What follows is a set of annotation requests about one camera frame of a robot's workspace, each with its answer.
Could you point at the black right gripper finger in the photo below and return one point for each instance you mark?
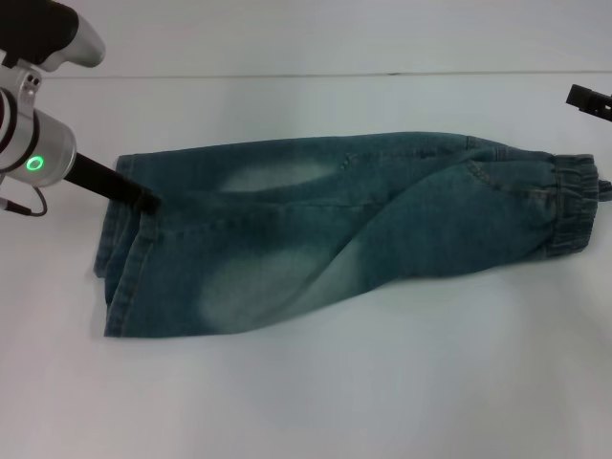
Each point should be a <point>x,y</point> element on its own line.
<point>593,100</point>

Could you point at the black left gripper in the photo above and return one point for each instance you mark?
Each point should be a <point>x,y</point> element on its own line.
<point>102,181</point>

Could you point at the blue denim shorts with print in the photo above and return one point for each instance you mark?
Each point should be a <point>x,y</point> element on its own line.
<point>334,229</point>

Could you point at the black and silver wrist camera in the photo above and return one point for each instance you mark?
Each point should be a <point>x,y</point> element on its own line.
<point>57,33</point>

